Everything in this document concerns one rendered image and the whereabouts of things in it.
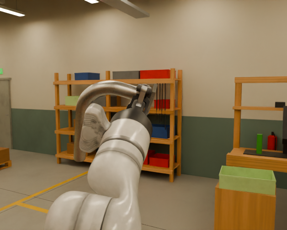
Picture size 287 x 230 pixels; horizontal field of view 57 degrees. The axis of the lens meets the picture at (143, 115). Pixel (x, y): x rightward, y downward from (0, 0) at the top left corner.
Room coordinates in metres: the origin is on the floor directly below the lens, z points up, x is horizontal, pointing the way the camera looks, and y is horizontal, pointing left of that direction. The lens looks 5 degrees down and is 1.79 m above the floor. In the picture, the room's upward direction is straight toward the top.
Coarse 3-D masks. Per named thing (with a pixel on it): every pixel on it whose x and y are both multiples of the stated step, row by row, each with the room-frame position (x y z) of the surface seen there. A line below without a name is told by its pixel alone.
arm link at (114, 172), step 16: (112, 144) 0.36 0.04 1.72; (128, 144) 0.37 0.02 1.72; (96, 160) 0.34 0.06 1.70; (112, 160) 0.33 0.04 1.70; (128, 160) 0.34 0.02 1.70; (96, 176) 0.33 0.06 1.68; (112, 176) 0.32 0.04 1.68; (128, 176) 0.31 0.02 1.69; (96, 192) 0.35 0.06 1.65; (112, 192) 0.33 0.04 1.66; (128, 192) 0.29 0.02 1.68; (112, 208) 0.27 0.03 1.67; (128, 208) 0.27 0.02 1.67; (112, 224) 0.25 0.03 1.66; (128, 224) 0.26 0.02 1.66
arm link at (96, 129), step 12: (96, 108) 0.40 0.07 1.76; (84, 120) 0.41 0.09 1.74; (96, 120) 0.40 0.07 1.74; (120, 120) 0.41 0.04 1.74; (132, 120) 0.41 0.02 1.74; (84, 132) 0.42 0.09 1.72; (96, 132) 0.41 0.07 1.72; (108, 132) 0.40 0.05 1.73; (120, 132) 0.38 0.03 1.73; (132, 132) 0.39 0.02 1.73; (144, 132) 0.41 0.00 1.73; (84, 144) 0.43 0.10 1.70; (96, 144) 0.42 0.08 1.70; (144, 144) 0.39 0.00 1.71; (144, 156) 0.39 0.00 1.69
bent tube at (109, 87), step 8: (88, 88) 0.57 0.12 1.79; (96, 88) 0.56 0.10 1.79; (104, 88) 0.55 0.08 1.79; (112, 88) 0.55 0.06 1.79; (120, 88) 0.55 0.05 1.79; (128, 88) 0.55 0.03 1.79; (80, 96) 0.58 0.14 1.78; (88, 96) 0.57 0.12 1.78; (96, 96) 0.57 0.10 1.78; (128, 96) 0.55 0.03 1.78; (152, 96) 0.54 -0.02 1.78; (80, 104) 0.58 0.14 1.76; (88, 104) 0.58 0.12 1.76; (80, 112) 0.59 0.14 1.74; (80, 120) 0.60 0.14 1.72; (80, 128) 0.61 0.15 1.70; (80, 152) 0.65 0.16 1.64; (80, 160) 0.66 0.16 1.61
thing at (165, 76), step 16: (64, 80) 6.24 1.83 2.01; (80, 80) 6.02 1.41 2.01; (96, 80) 5.82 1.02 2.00; (112, 80) 5.64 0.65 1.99; (128, 80) 5.41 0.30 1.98; (144, 80) 5.25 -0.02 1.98; (160, 80) 5.10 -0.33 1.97; (176, 80) 5.46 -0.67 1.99; (112, 96) 5.97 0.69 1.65; (160, 112) 5.10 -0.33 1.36; (64, 128) 6.51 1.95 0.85; (160, 128) 5.16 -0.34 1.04; (144, 160) 5.35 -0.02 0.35; (160, 160) 5.18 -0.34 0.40
